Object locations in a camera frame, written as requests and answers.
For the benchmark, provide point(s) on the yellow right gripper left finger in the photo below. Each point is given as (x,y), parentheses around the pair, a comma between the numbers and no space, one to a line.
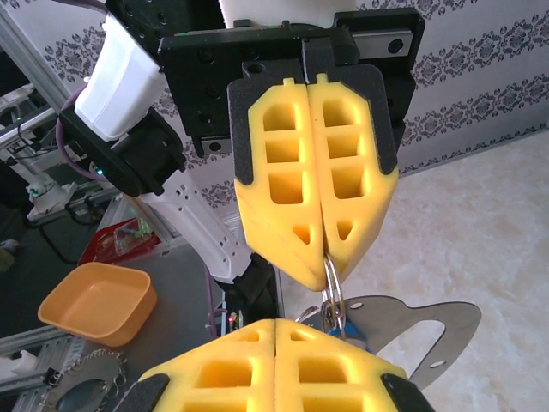
(201,377)

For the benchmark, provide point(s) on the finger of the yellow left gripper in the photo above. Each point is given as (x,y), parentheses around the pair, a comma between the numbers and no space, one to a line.
(373,206)
(257,223)

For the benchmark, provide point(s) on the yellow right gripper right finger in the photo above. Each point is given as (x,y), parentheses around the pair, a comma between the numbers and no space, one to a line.
(343,382)

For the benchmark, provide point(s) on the key with blue tag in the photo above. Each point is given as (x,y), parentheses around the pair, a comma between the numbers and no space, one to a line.
(354,332)

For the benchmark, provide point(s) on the metal key plate with rings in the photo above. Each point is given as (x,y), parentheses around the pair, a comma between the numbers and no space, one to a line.
(386,317)
(92,369)

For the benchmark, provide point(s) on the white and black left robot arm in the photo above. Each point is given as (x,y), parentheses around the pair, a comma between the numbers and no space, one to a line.
(120,94)

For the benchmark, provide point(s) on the grey sheet metal panel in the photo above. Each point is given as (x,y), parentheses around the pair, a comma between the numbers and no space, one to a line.
(180,326)

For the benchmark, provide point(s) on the orange plastic bin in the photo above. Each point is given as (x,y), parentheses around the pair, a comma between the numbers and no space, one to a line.
(94,309)

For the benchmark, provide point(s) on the red plastic tray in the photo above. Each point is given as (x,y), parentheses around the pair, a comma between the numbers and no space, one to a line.
(92,251)

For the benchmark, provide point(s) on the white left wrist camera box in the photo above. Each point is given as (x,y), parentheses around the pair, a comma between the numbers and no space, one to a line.
(287,10)

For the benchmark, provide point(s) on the aluminium frame post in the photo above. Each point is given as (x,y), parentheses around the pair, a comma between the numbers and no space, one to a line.
(34,53)

